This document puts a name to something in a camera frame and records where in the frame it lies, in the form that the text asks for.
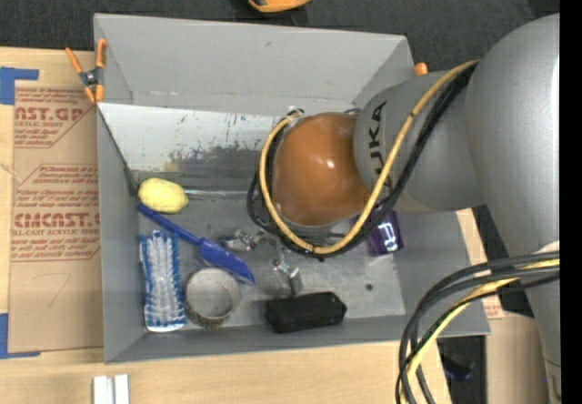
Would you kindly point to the grey tape roll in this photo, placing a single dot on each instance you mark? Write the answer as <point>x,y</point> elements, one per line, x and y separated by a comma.
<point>196,311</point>

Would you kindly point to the yellow lemon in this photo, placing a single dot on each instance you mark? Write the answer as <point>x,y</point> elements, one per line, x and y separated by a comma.
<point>163,196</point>

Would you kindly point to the black rectangular case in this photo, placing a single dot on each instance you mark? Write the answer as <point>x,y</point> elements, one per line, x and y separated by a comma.
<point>304,312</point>

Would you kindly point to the purple cup with white print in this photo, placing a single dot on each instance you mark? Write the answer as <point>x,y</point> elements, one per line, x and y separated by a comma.
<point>386,238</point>

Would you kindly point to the blue plastic spatula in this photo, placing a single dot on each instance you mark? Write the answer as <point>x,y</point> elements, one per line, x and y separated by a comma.
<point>218,255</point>

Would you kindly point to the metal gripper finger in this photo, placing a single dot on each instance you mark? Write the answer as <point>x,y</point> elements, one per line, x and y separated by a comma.
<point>288,275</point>
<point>244,239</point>

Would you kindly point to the grey metal bin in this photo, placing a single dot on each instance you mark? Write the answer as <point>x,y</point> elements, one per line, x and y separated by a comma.
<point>236,61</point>

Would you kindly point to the blue and white scrub brush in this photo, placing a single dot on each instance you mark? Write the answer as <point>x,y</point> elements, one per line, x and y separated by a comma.
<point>162,284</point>

